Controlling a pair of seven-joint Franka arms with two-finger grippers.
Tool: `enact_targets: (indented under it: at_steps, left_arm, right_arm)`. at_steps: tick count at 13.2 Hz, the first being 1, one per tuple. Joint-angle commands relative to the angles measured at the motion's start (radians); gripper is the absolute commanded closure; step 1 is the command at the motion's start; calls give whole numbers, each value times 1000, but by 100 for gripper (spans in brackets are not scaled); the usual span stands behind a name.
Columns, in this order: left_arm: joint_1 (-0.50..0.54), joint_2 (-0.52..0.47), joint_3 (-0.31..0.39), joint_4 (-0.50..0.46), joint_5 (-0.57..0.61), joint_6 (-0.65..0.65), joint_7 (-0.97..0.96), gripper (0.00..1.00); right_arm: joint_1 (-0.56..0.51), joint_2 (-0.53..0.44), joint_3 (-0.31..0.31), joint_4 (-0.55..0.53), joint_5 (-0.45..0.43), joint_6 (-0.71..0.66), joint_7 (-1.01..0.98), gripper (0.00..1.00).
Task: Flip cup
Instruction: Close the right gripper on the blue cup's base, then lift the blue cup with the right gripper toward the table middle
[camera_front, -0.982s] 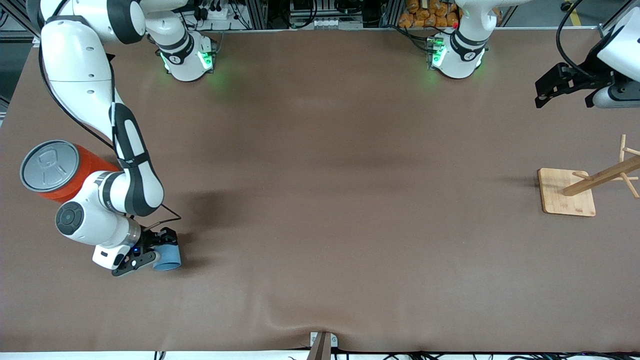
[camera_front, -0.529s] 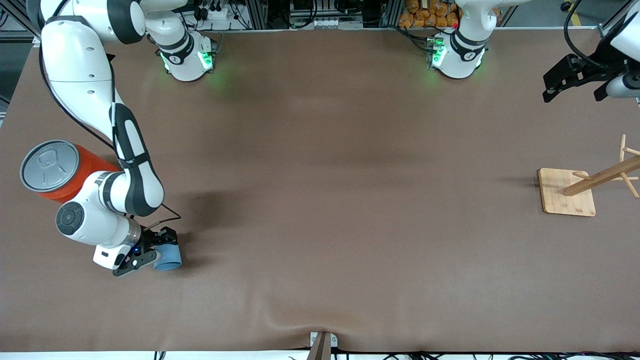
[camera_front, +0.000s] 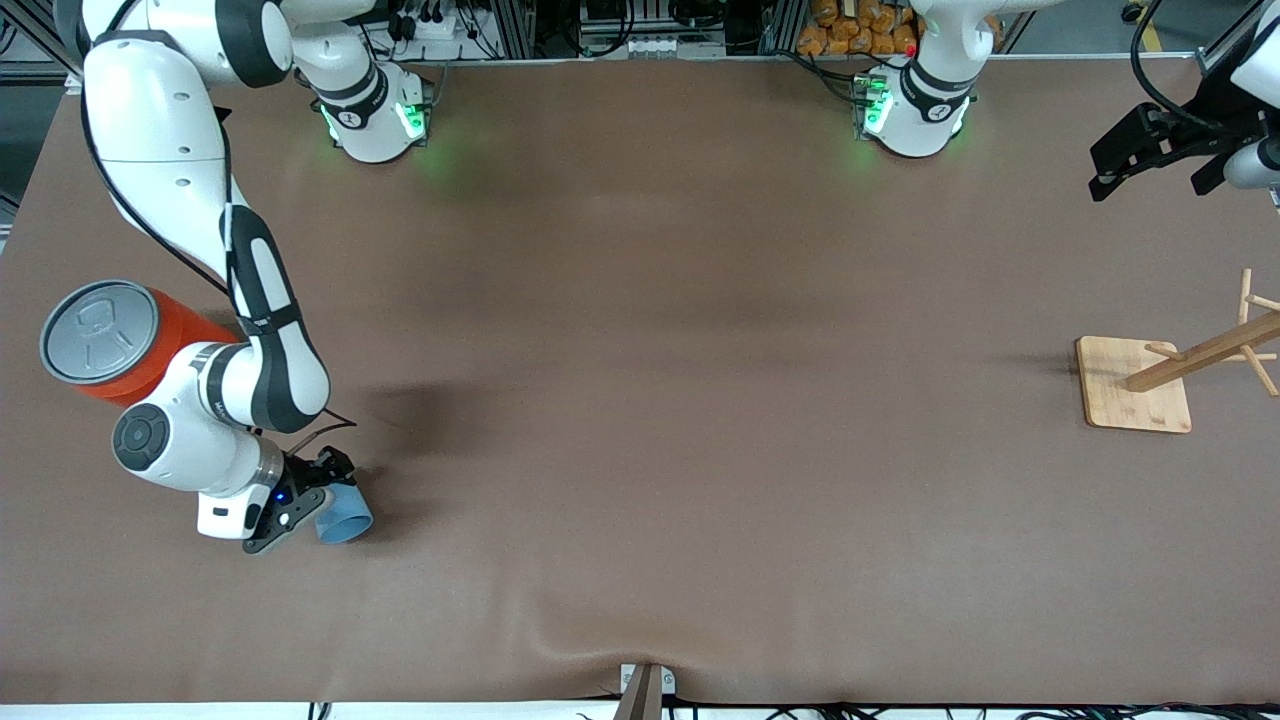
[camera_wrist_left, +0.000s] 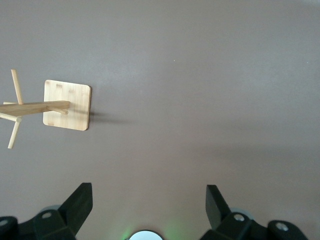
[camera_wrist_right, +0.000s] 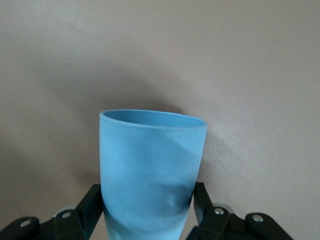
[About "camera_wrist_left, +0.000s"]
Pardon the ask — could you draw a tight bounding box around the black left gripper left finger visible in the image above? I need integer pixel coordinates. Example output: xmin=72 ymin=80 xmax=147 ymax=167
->
xmin=18 ymin=182 xmax=94 ymax=240

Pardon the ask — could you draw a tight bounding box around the wooden cup rack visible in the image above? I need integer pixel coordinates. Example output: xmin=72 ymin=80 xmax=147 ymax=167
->
xmin=0 ymin=69 xmax=92 ymax=150

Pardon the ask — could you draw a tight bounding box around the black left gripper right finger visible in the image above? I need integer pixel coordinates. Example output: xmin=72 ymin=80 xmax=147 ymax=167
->
xmin=199 ymin=184 xmax=307 ymax=240

